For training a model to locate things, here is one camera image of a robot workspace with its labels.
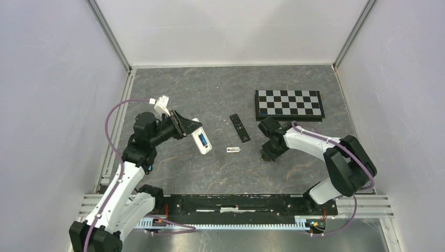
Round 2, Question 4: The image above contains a white remote control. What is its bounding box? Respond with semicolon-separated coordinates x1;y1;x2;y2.
192;127;213;155

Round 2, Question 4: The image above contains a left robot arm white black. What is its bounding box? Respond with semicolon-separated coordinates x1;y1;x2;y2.
69;110;203;251

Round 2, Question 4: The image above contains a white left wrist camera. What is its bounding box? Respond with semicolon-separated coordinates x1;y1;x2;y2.
149;95;170;117

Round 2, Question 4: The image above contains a white battery cover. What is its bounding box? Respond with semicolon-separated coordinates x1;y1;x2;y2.
226;147;240;153

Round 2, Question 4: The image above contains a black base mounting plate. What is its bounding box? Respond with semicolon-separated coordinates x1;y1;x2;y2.
151;194;338;225

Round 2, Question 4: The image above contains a black remote control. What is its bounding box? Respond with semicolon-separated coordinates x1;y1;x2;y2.
230;114;251;143

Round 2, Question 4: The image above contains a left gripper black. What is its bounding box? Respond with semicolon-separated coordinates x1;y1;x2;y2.
150;109;202;146

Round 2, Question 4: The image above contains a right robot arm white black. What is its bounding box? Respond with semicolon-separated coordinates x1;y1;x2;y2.
258;117;377;214

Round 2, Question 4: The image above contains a white slotted cable duct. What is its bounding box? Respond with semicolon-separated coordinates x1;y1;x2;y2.
135;217;326;231

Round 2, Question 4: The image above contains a black white chessboard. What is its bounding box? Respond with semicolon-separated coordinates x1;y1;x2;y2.
254;90;325;122

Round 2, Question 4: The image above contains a blue battery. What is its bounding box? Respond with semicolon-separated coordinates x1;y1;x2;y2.
199;134;208;148

